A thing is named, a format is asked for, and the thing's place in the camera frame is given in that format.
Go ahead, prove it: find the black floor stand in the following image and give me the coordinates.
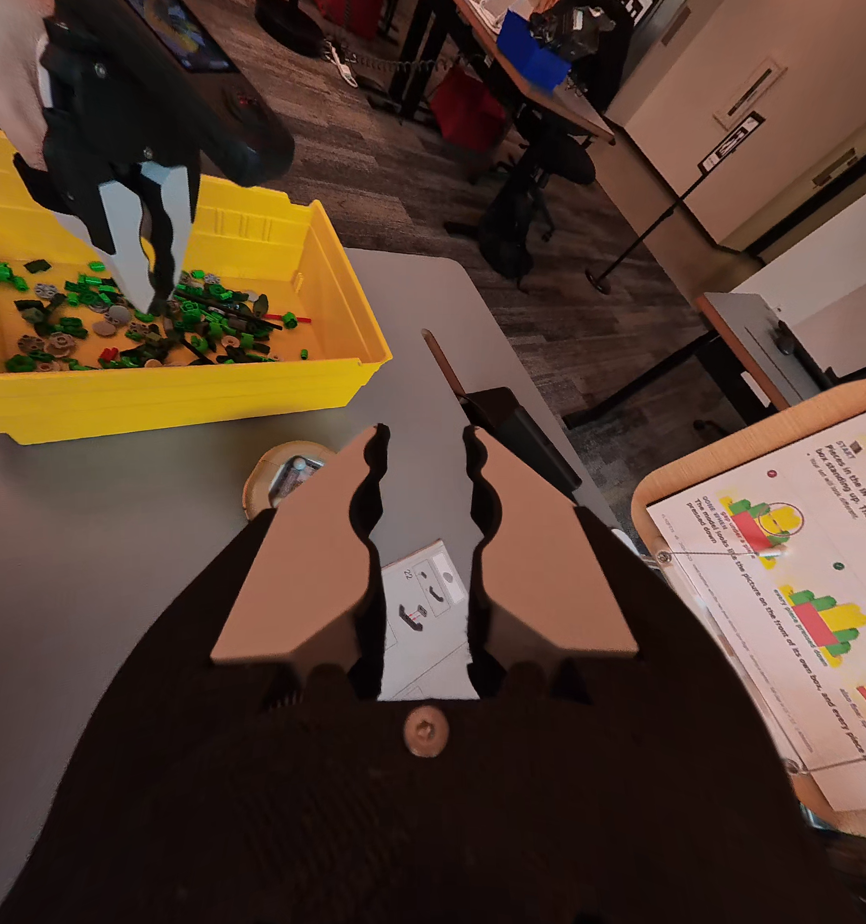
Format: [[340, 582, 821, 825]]
[[586, 144, 723, 293]]

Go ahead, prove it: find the tan brick-built model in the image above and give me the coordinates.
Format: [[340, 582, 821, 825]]
[[242, 440, 336, 521]]

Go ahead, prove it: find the pile of small building bricks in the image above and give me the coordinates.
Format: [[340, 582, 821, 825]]
[[0, 256, 315, 372]]

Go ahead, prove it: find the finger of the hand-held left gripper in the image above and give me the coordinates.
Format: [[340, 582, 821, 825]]
[[52, 179, 158, 315], [139, 162, 202, 319]]

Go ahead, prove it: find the black bag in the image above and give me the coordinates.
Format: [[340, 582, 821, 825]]
[[530, 0, 618, 62]]

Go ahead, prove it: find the black coiled cable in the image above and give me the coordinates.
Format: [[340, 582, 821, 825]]
[[346, 51, 463, 77]]

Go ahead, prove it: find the brown wooden strip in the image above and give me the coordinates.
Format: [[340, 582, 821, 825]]
[[422, 328, 466, 398]]

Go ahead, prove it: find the person's left forearm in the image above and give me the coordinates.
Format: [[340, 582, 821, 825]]
[[0, 0, 53, 170]]

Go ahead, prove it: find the white building instruction booklet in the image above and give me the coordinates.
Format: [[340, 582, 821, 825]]
[[379, 538, 477, 703]]

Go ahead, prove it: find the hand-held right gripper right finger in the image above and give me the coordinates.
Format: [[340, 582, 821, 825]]
[[463, 426, 639, 700]]

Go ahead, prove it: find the grey desk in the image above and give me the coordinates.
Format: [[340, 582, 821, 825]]
[[0, 247, 625, 924]]

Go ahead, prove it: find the light wooden board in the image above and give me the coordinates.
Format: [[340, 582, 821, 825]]
[[631, 377, 866, 842]]

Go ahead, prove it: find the brown wooden table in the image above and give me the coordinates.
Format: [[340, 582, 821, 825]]
[[455, 0, 614, 141]]

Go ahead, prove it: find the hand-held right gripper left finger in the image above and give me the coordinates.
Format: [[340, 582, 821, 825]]
[[209, 423, 392, 700]]

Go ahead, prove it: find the black white tag sign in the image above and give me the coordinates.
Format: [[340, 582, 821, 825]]
[[699, 112, 766, 174]]

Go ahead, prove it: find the yellow plastic bin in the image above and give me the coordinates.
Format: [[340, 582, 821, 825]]
[[0, 124, 394, 446]]

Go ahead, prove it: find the black office chair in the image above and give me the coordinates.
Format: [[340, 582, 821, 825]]
[[476, 119, 596, 282]]

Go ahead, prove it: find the red bag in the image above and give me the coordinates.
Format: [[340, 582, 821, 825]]
[[429, 65, 509, 153]]

